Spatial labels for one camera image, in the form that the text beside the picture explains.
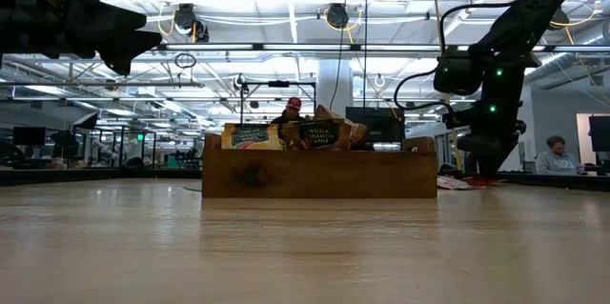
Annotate black hanging cable loop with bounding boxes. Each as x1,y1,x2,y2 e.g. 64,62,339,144
173,51,197,70

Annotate black wall monitor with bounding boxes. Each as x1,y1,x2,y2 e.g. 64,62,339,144
588,114,610,176

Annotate black background rig frame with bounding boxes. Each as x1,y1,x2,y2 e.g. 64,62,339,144
239,79,318,127

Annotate red strawberry tea packet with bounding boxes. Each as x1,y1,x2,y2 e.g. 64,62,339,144
464,175,506,187
437,175,478,191

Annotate wooden three-compartment tea box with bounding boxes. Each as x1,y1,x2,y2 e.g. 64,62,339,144
201,132,438,199

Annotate black desk monitor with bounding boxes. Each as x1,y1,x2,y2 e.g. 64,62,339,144
12,126,48,147

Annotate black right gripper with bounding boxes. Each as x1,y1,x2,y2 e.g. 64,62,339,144
447,100,528,178

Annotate long ceiling light bar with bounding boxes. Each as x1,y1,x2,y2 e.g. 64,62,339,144
156,42,473,53

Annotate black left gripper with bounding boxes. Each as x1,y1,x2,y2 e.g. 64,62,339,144
0,0,163,77

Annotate black ceiling cable reel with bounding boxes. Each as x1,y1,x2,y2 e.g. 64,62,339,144
326,2,352,30
172,3,211,43

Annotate yellow hanging cable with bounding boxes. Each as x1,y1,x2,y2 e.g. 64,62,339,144
428,0,447,48

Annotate person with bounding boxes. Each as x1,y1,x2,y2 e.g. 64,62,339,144
270,96,307,141
534,134,583,175

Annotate yellow peach tea packet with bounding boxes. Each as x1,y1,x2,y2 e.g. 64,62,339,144
221,122,286,151

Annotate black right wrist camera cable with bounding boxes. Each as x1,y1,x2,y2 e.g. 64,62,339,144
393,2,514,114

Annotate black frame workstation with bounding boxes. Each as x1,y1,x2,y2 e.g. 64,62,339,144
94,125,158,170

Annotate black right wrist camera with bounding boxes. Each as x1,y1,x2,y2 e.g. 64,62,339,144
433,53,483,96

